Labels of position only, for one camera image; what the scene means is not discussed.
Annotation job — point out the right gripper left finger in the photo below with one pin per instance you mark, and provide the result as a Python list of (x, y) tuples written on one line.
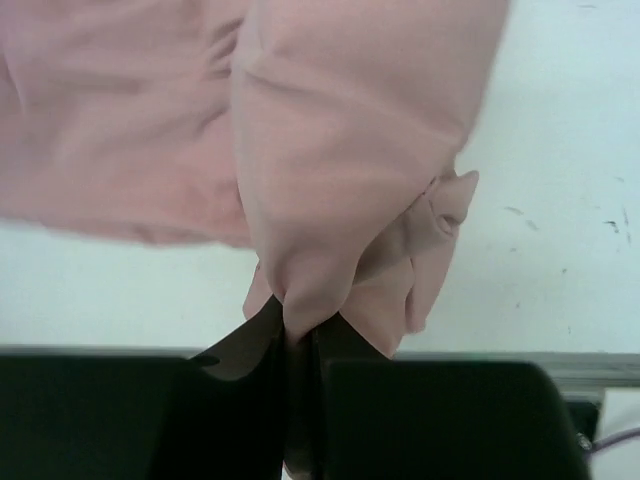
[(91, 414)]

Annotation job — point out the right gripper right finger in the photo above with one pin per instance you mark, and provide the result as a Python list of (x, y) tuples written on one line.
[(379, 418)]

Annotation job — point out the pink trousers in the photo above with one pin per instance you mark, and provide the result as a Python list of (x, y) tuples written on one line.
[(322, 135)]

